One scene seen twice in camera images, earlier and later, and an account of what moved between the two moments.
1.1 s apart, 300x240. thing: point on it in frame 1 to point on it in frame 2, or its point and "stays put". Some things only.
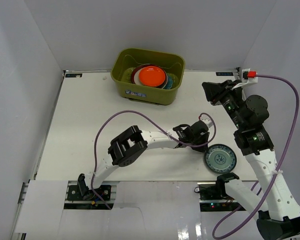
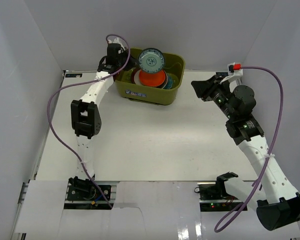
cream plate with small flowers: (137, 81) stays put
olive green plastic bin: (125, 60) stays put
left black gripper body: (184, 132) to (129, 63)
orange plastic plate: (152, 76) stays put
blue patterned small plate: (220, 158) to (151, 60)
